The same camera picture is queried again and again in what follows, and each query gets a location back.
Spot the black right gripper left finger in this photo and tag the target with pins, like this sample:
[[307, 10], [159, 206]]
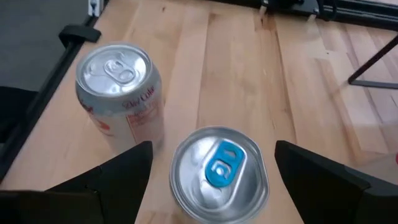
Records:
[[77, 205]]

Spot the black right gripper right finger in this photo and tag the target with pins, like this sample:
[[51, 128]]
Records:
[[335, 199]]

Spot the blue silver Red Bull can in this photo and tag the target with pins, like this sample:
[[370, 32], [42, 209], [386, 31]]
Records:
[[217, 186]]

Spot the silver Diet Coke can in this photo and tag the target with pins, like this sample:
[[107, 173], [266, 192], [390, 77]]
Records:
[[124, 93]]

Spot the black aluminium table frame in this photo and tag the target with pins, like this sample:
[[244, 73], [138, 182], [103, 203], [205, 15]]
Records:
[[37, 107]]

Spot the wooden shelf with black frame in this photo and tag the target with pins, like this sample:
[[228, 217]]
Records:
[[373, 84]]

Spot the black frame clamp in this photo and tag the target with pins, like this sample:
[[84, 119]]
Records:
[[79, 32]]

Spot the silver frame bracket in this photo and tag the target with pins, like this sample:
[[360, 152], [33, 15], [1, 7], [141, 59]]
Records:
[[94, 7]]

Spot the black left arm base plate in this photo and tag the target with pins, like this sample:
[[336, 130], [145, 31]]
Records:
[[286, 4]]

